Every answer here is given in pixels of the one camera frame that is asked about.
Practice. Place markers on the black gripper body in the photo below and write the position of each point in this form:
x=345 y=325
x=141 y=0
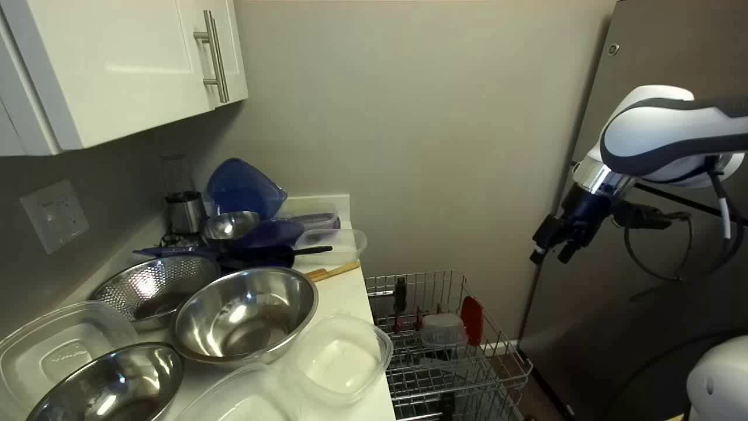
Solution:
x=587 y=209

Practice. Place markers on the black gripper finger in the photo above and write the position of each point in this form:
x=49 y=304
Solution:
x=547 y=237
x=575 y=245

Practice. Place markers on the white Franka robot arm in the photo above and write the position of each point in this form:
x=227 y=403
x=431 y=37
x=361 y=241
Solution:
x=668 y=131

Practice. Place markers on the red item in rack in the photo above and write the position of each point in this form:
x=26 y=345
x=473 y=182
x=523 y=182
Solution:
x=473 y=319

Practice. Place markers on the blue plastic bowl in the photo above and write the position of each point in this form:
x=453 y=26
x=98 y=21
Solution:
x=241 y=188

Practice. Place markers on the large steel mixing bowl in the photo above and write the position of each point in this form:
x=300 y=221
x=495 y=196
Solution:
x=241 y=311

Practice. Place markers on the small steel bowl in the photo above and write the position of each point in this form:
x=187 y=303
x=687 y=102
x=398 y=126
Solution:
x=229 y=225

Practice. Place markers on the steel bowl rear left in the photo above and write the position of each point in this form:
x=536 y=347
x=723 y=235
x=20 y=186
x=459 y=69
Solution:
x=154 y=284

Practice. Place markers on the stainless steel fridge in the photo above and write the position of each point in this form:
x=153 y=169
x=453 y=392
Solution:
x=622 y=327

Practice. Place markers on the white cup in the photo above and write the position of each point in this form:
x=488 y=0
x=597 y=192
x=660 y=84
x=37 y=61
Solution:
x=444 y=330

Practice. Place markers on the black utensil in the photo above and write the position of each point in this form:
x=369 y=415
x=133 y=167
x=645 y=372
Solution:
x=401 y=296

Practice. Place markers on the wooden utensil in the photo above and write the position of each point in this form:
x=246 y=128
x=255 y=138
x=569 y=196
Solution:
x=334 y=272

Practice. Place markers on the clear container with purple lid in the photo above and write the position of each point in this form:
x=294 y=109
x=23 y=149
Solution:
x=312 y=221

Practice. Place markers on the clear square plastic container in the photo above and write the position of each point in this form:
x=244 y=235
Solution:
x=334 y=363

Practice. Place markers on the blue plastic plate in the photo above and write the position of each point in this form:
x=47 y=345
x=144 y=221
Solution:
x=271 y=235

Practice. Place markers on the black frying pan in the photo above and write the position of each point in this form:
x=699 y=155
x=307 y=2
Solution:
x=258 y=257

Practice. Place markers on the steel cup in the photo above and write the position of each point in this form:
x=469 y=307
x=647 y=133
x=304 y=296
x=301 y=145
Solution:
x=186 y=214

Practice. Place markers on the dark blue flat lid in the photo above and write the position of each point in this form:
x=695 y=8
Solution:
x=176 y=251

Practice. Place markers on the large clear plastic container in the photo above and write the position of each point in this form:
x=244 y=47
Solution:
x=47 y=351

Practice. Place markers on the white wall cabinet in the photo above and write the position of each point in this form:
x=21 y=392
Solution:
x=117 y=61

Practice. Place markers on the white wall outlet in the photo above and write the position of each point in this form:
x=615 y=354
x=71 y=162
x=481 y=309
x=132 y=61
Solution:
x=52 y=216

